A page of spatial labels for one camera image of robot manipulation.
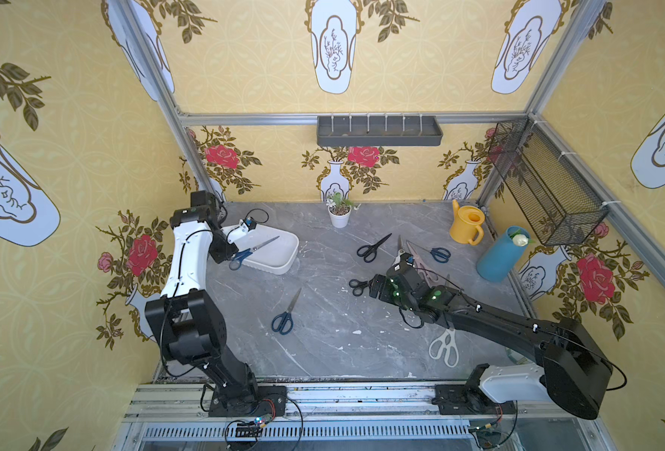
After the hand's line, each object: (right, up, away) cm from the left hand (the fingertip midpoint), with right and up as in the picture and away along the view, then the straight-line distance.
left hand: (219, 247), depth 84 cm
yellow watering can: (+82, +7, +16) cm, 83 cm away
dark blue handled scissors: (+19, -24, +3) cm, 30 cm away
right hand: (+46, -13, 0) cm, 48 cm away
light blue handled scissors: (+5, -4, -1) cm, 7 cm away
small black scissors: (+42, -14, +11) cm, 46 cm away
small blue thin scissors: (+74, -4, +19) cm, 76 cm away
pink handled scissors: (+67, -11, +13) cm, 69 cm away
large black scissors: (+48, -3, +22) cm, 52 cm away
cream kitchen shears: (+59, -3, +20) cm, 62 cm away
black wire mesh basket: (+94, +11, -11) cm, 95 cm away
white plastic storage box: (+12, -2, +20) cm, 24 cm away
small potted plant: (+36, +13, +25) cm, 46 cm away
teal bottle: (+87, -4, +4) cm, 87 cm away
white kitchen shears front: (+68, -29, -1) cm, 74 cm away
